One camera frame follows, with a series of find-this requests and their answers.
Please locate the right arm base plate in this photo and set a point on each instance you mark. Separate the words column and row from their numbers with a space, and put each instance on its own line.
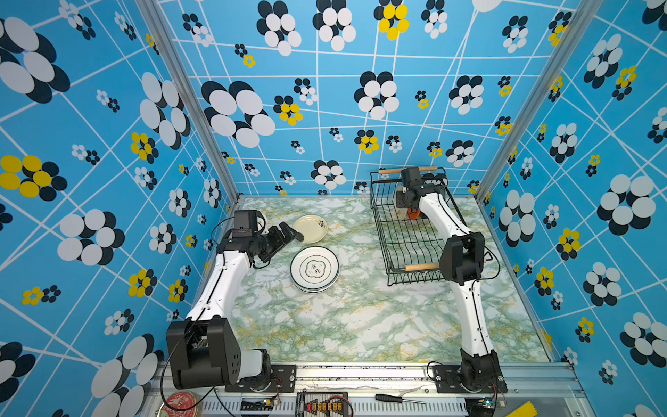
column 450, row 379

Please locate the beige plate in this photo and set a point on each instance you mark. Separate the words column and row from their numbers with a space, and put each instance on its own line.
column 401, row 213

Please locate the cream plate with flower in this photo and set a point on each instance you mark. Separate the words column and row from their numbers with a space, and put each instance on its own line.
column 313, row 228

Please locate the black terminal block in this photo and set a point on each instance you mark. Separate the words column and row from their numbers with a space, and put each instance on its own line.
column 324, row 404

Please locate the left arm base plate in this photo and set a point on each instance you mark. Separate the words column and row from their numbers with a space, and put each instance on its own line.
column 281, row 379

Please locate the small circuit board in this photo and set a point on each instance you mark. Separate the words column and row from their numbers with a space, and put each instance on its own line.
column 257, row 405

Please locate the left wooden rack handle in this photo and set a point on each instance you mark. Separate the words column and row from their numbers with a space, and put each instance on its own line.
column 399, row 171

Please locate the black wire dish rack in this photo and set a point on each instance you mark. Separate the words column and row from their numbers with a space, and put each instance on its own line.
column 405, row 242

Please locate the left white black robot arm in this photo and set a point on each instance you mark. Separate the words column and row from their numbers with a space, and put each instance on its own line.
column 202, row 349

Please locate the orange plate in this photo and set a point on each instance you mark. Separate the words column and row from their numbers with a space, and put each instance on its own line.
column 413, row 214

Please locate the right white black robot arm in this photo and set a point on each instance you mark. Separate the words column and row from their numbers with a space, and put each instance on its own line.
column 461, row 264

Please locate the white plate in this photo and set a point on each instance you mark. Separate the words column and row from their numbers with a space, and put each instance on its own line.
column 314, row 269

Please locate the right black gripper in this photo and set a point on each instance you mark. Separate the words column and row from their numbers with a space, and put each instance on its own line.
column 399, row 201

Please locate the red round tin lid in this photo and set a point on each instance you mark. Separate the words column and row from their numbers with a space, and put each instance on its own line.
column 182, row 404

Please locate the right wooden rack handle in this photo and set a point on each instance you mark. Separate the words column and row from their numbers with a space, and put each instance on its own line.
column 421, row 267

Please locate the yellow paper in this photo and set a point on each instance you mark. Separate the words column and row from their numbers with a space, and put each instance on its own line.
column 525, row 410

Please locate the black screwdriver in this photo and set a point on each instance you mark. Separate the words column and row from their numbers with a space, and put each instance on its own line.
column 395, row 399

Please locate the wooden rack handle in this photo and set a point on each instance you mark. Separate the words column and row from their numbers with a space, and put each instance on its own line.
column 421, row 267
column 399, row 171

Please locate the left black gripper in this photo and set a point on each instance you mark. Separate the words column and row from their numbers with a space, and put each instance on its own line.
column 279, row 241

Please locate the aluminium frame rail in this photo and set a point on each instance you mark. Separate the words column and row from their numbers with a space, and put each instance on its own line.
column 553, row 388

